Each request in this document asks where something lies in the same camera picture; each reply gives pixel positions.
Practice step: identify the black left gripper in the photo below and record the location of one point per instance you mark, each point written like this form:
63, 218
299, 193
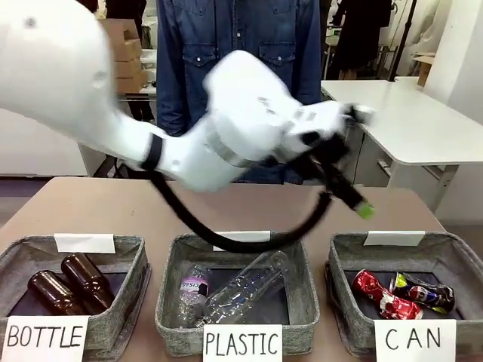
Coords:
332, 151

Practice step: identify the red crushed drink can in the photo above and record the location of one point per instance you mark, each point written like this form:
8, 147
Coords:
385, 296

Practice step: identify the black crushed drink can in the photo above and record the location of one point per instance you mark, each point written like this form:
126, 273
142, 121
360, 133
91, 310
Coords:
426, 292

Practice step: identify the small clear water bottle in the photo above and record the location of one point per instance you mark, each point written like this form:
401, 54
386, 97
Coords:
194, 290

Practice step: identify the brown glass beer bottle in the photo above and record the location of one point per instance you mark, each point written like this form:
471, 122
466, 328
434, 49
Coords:
88, 281
54, 294

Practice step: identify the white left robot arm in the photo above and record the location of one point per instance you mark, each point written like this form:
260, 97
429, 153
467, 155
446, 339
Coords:
241, 124

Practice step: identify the grey fabric basket labelled can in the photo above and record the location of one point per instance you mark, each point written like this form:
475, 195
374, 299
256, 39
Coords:
339, 260

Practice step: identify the paper label reading can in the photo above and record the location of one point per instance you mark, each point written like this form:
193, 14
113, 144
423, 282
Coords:
414, 338

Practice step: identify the grey fabric basket labelled plastic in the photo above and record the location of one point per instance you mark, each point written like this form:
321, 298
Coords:
170, 279

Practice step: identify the grey fabric basket labelled bottle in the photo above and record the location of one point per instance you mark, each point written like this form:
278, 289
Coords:
124, 271

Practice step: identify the blank white card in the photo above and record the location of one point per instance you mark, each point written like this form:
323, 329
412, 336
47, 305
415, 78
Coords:
394, 238
260, 235
85, 243

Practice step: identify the white side table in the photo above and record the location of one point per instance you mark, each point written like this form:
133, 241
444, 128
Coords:
400, 120

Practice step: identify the large clear plastic bottle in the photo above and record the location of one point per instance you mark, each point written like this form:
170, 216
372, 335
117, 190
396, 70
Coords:
245, 290

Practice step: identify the small tilted cardboard box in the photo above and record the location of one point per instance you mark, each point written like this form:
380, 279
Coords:
424, 69

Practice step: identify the background white desk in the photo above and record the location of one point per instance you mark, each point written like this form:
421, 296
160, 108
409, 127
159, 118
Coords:
330, 41

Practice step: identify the background person in black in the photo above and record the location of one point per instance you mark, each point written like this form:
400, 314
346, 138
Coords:
362, 34

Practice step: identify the black vertical pole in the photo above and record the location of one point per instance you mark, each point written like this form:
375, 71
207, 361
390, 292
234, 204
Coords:
407, 37

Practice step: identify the paper label reading plastic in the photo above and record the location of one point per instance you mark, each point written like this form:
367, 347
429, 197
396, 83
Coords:
242, 342

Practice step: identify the person in denim shirt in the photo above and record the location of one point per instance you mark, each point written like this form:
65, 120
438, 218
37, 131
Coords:
181, 75

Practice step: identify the flat cardboard box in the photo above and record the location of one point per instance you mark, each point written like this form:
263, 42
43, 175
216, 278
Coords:
130, 69
130, 51

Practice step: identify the open cardboard box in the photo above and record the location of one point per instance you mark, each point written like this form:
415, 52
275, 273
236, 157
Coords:
122, 30

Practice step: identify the paper label reading bottle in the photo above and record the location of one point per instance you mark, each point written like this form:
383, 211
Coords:
43, 337

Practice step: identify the left arm wrist camera box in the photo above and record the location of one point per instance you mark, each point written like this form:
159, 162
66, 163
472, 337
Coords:
364, 113

